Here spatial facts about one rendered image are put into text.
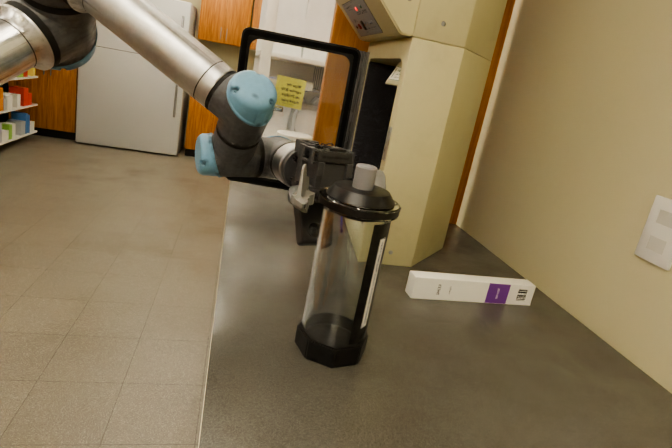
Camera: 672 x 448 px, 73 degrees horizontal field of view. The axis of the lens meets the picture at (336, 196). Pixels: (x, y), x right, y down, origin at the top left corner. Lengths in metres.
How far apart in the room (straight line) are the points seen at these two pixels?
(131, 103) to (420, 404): 5.52
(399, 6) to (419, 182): 0.35
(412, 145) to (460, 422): 0.53
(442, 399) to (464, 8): 0.69
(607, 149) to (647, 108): 0.11
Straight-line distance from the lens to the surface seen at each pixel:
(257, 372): 0.62
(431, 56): 0.94
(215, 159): 0.80
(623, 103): 1.08
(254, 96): 0.69
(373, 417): 0.59
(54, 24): 0.93
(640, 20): 1.12
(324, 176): 0.68
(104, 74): 5.96
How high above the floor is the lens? 1.31
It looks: 15 degrees down
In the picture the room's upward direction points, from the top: 11 degrees clockwise
